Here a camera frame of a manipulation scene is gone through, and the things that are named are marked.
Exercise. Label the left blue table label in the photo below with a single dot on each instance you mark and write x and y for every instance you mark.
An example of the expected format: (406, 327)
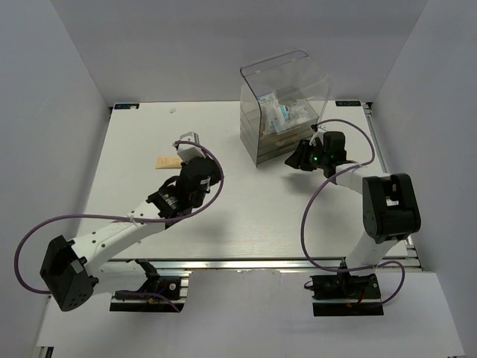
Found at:
(126, 106)

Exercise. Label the right blue table label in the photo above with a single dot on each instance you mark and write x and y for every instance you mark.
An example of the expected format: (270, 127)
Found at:
(348, 103)

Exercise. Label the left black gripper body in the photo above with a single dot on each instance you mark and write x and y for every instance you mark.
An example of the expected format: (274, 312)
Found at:
(199, 200)

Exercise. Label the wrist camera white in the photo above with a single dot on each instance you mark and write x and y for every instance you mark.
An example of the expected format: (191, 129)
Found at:
(317, 137)
(186, 147)

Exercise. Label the beige makeup tube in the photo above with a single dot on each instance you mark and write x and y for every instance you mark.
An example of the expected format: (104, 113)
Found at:
(168, 163)

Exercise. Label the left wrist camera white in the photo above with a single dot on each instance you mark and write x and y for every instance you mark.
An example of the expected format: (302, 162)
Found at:
(186, 147)

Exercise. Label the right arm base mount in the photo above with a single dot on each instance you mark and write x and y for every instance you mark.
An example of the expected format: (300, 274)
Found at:
(343, 295)

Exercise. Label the clear acrylic organizer box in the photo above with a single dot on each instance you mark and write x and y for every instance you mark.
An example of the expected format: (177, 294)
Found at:
(281, 98)

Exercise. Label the blue table label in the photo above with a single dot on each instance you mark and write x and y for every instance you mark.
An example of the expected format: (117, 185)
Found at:
(348, 103)
(126, 106)

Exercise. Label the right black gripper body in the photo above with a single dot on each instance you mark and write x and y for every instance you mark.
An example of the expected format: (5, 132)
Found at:
(317, 156)

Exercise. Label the aluminium rail front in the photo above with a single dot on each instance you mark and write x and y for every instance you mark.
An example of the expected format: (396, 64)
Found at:
(246, 254)

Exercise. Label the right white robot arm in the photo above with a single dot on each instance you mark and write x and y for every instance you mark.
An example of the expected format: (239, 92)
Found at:
(390, 212)

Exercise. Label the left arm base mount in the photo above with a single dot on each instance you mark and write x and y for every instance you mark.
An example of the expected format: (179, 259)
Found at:
(159, 293)

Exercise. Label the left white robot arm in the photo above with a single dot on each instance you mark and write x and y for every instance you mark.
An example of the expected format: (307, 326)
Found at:
(74, 270)

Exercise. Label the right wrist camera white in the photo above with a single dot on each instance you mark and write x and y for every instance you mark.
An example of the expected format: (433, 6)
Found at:
(317, 137)

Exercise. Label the white blue sachet packet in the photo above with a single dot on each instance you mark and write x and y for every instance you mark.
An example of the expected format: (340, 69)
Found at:
(274, 121)

